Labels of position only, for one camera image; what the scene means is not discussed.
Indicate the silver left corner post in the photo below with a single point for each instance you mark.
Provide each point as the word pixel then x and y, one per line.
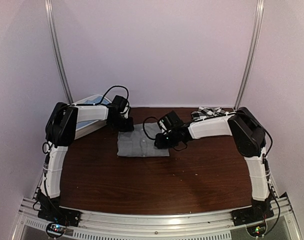
pixel 56 50

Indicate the white plastic laundry basket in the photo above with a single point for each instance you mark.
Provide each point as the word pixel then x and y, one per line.
pixel 89 129

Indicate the left circuit board with leds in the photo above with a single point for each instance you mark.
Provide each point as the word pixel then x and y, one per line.
pixel 55 230

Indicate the silver right corner post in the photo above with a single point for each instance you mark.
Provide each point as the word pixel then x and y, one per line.
pixel 256 31

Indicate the aluminium front rail frame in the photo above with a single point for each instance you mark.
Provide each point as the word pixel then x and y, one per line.
pixel 215 225

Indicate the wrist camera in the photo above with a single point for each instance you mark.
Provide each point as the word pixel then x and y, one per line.
pixel 121 106
pixel 169 121

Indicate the black white plaid shirt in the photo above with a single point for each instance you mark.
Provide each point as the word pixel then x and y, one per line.
pixel 210 112

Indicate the circuit board with leds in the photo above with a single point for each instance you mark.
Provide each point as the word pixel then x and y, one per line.
pixel 55 230
pixel 257 230

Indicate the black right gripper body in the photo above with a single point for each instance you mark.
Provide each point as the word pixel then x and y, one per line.
pixel 168 142

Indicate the light blue folded shirt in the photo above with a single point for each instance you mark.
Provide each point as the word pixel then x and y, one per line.
pixel 92 100

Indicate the grey long sleeve shirt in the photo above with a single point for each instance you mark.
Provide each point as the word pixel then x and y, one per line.
pixel 136 144

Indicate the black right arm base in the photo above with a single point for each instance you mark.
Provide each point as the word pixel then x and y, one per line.
pixel 252 215

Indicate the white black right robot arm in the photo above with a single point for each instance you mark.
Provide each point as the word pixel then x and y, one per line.
pixel 249 137

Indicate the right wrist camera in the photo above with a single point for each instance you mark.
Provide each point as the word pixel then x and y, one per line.
pixel 169 121

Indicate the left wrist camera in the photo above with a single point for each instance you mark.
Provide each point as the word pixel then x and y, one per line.
pixel 121 106

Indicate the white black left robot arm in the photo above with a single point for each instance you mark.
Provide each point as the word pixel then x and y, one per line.
pixel 67 123

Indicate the right circuit board with leds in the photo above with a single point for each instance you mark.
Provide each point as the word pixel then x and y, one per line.
pixel 257 230

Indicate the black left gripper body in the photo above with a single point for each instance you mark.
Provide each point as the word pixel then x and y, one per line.
pixel 122 125

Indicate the silver corner post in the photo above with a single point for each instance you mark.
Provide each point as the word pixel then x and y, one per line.
pixel 56 50
pixel 256 31

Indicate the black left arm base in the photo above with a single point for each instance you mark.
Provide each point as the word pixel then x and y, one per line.
pixel 62 216

